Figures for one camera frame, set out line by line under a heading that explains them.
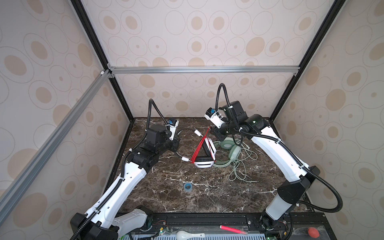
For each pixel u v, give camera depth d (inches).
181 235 27.5
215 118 24.7
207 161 26.5
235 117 20.8
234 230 28.4
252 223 28.8
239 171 36.2
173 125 23.9
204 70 37.7
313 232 27.0
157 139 20.9
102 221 14.7
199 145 26.9
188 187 33.5
